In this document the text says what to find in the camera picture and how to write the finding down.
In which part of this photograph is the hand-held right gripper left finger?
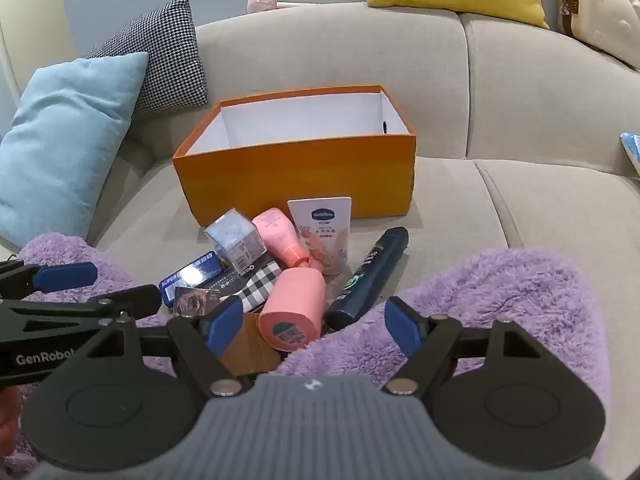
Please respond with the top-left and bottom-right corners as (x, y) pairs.
(85, 296), (253, 397)

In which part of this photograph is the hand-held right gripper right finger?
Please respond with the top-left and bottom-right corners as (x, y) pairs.
(382, 296), (548, 395)

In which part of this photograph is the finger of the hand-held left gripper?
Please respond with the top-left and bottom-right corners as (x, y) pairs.
(0, 284), (162, 347)
(0, 259), (99, 302)

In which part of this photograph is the blue small box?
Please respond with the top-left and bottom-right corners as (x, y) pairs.
(159, 251), (223, 308)

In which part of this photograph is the pink bottle with coral cap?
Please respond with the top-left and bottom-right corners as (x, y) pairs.
(251, 207), (323, 273)

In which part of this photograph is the orange cardboard box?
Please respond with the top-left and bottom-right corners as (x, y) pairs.
(172, 85), (417, 228)

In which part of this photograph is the brown cardboard piece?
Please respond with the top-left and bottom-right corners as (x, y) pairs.
(220, 312), (282, 377)

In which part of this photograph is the small box with dark picture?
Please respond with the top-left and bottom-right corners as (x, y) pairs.
(172, 285), (223, 318)

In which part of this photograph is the black small box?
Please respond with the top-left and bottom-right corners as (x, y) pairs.
(202, 267), (256, 296)

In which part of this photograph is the black white checkered box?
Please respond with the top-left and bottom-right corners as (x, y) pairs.
(235, 260), (288, 313)

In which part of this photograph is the dark blue green bottle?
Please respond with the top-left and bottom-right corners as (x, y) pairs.
(324, 226), (410, 331)

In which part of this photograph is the pink cylindrical container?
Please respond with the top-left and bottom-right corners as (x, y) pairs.
(259, 266), (327, 353)

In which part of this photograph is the clear plastic cube box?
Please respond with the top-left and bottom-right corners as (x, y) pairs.
(204, 207), (266, 272)

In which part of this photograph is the purple fluffy cloth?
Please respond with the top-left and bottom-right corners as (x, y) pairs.
(0, 232), (613, 476)

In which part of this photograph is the white hand cream tube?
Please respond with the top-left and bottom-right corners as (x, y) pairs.
(287, 197), (353, 276)

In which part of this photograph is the light blue pillow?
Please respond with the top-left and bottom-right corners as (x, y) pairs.
(0, 51), (150, 251)

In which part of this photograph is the beige fabric sofa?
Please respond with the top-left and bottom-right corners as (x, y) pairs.
(0, 0), (640, 361)

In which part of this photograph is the black white houndstooth pillow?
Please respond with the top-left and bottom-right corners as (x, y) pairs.
(85, 0), (208, 117)

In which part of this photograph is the blue and white packet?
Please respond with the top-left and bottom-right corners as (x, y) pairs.
(619, 131), (640, 177)

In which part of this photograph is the pink round plush object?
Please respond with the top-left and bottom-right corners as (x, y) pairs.
(246, 0), (300, 14)

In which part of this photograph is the cream hard case brown trim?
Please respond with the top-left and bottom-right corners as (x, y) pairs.
(557, 0), (640, 70)

